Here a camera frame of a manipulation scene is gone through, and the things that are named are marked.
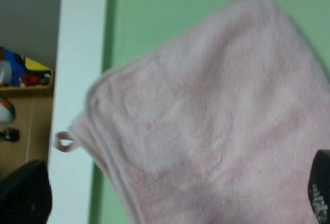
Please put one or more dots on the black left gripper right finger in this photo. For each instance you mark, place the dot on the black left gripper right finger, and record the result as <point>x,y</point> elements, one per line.
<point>318,186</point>

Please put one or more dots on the light green plastic tray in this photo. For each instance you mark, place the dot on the light green plastic tray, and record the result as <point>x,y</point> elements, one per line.
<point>135,26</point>

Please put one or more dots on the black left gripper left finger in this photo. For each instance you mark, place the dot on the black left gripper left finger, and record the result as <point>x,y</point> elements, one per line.
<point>26,195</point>

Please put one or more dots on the cardboard box with clutter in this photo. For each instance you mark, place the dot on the cardboard box with clutter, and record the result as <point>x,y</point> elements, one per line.
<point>27,88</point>

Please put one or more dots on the pink terry towel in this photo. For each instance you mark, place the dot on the pink terry towel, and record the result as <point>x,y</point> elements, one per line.
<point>219,125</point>

